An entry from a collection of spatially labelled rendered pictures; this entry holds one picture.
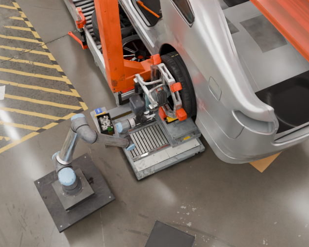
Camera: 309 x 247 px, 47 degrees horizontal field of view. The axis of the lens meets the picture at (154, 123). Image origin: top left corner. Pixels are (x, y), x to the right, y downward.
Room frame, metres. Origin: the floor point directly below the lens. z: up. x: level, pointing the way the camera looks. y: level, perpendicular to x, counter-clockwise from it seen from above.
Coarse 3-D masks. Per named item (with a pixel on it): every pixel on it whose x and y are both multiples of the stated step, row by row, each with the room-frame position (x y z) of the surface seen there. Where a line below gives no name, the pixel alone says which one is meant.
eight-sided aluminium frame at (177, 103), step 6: (156, 66) 2.24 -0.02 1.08; (162, 66) 2.21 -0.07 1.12; (156, 72) 2.35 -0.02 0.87; (162, 72) 2.14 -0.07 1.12; (168, 72) 2.14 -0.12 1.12; (156, 78) 2.35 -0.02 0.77; (168, 78) 2.06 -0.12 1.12; (156, 84) 2.33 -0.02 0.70; (168, 84) 2.02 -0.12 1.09; (174, 96) 1.94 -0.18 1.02; (174, 102) 1.90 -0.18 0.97; (180, 102) 1.91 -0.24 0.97; (162, 108) 2.11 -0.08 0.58; (168, 108) 2.08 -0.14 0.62; (174, 108) 1.90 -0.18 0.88; (168, 114) 1.99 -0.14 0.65; (174, 114) 1.89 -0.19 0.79
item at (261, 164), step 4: (280, 152) 1.90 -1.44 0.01; (272, 156) 1.85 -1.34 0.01; (276, 156) 1.85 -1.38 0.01; (260, 160) 1.80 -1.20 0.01; (264, 160) 1.80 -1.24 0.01; (268, 160) 1.80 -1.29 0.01; (272, 160) 1.80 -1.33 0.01; (252, 164) 1.75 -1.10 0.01; (256, 164) 1.75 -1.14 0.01; (260, 164) 1.75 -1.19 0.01; (264, 164) 1.76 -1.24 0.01; (268, 164) 1.76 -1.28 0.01; (256, 168) 1.70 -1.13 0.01; (260, 168) 1.70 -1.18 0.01; (264, 168) 1.71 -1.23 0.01
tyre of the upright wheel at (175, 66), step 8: (160, 56) 2.37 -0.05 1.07; (168, 56) 2.31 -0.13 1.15; (176, 56) 2.29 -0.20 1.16; (168, 64) 2.21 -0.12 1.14; (176, 64) 2.18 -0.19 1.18; (184, 64) 2.18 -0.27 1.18; (176, 72) 2.10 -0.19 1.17; (184, 72) 2.10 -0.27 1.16; (184, 80) 2.03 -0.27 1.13; (184, 88) 1.97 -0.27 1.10; (192, 88) 1.99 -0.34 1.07; (184, 96) 1.93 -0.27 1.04; (192, 96) 1.94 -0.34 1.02; (168, 104) 2.17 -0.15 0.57; (184, 104) 1.90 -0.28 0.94; (192, 104) 1.90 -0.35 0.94; (192, 112) 1.89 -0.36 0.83
